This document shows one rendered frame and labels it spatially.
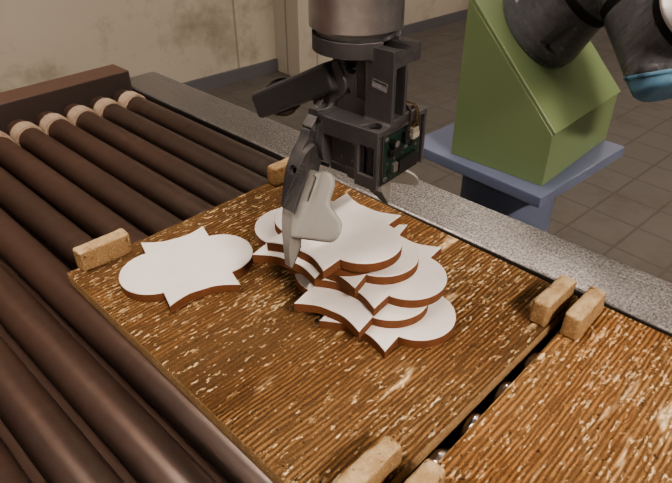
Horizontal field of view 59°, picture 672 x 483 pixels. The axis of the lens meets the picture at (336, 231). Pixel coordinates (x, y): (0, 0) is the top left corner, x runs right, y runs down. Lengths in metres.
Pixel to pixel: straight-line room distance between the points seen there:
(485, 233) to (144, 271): 0.41
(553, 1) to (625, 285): 0.44
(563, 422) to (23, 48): 3.20
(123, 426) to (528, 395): 0.34
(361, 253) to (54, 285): 0.35
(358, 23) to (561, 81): 0.61
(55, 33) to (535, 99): 2.86
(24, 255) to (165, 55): 3.03
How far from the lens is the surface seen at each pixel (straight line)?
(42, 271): 0.75
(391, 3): 0.47
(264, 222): 0.63
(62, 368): 0.62
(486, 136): 1.01
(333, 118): 0.49
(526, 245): 0.76
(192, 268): 0.65
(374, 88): 0.48
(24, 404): 0.60
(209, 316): 0.60
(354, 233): 0.59
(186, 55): 3.82
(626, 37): 0.90
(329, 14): 0.47
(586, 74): 1.10
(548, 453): 0.51
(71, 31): 3.51
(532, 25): 0.98
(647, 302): 0.72
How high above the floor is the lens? 1.33
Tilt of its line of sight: 33 degrees down
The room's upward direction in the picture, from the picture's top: straight up
